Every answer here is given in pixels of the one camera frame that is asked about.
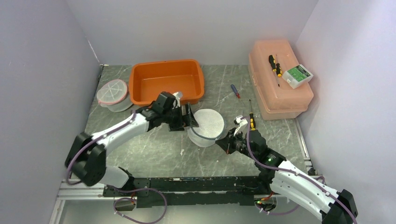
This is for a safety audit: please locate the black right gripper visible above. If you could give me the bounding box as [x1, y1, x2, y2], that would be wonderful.
[215, 127, 257, 160]

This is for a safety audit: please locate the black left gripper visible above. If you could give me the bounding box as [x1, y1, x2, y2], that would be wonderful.
[162, 103, 198, 132]

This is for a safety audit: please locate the white mesh blue-zip laundry bag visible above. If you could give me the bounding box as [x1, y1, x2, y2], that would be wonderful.
[187, 109, 226, 147]

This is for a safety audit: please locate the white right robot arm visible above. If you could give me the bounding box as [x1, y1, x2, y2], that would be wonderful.
[215, 129, 358, 224]

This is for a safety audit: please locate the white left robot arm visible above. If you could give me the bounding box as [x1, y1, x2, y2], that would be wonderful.
[65, 91, 199, 196]

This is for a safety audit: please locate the white mesh pink-zip laundry bag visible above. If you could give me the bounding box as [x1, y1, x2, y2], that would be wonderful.
[96, 79, 133, 112]

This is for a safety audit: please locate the black yellow screwdriver on table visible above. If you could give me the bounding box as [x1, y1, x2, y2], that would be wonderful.
[249, 99, 256, 131]

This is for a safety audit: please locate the blue red screwdriver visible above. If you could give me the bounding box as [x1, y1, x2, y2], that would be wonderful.
[230, 84, 240, 99]

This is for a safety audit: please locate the orange plastic tub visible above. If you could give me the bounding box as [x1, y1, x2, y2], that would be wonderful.
[128, 59, 205, 106]

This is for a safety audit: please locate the translucent pink storage box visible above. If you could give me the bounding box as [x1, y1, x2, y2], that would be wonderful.
[248, 39, 314, 120]

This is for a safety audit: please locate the thin black yellow screwdriver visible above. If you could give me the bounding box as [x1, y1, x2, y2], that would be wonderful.
[275, 55, 282, 87]

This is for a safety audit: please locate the white green small box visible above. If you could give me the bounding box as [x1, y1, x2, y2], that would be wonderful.
[282, 64, 313, 89]

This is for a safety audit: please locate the large black yellow screwdriver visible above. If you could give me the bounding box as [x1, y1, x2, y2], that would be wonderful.
[268, 55, 276, 72]

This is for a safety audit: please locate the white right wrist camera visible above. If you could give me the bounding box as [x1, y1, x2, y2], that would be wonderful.
[233, 115, 248, 136]

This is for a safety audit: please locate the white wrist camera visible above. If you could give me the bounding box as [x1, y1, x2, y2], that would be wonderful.
[233, 115, 248, 136]
[173, 91, 183, 108]

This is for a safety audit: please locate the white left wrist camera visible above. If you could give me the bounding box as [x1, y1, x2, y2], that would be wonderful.
[173, 91, 183, 108]

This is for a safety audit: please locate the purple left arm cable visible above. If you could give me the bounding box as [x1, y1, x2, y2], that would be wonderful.
[65, 110, 137, 186]

